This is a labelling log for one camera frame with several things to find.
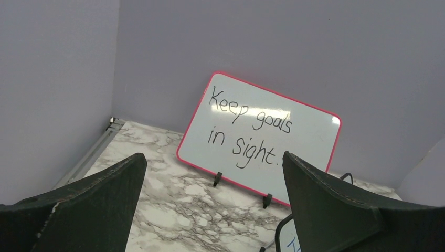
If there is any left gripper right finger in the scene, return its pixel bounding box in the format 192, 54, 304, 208
282, 152, 444, 251

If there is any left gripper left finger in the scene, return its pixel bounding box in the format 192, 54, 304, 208
1, 153, 147, 251

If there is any black framed small whiteboard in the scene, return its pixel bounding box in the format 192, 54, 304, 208
259, 172, 355, 252

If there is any pink framed whiteboard with writing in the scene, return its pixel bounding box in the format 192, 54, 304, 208
176, 72, 342, 206

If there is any aluminium table frame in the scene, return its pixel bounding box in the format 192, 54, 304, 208
52, 117, 125, 190

